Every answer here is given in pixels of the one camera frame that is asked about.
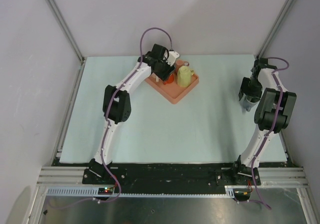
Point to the pink mug with handle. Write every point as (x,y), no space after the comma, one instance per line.
(180,63)

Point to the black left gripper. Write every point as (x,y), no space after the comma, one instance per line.
(163,76)

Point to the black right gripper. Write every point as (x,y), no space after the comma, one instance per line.
(244,90)

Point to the grey-blue patterned mug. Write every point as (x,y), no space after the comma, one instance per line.
(249,102)

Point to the small orange mug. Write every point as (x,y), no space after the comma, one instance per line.
(170,80)

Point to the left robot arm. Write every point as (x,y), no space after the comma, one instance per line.
(116,110)

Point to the aluminium frame rail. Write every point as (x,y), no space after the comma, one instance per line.
(61,176)

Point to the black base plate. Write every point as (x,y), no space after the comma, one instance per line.
(170,179)

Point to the grey slotted cable duct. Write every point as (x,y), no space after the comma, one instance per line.
(101,192)

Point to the large peach mug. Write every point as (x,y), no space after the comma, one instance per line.
(156,78)

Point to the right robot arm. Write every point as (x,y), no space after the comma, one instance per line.
(274,107)

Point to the yellow faceted mug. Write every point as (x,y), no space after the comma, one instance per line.
(184,76)

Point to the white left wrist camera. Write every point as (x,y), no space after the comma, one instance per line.
(172,57)

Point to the salmon plastic tray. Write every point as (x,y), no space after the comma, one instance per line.
(172,92)

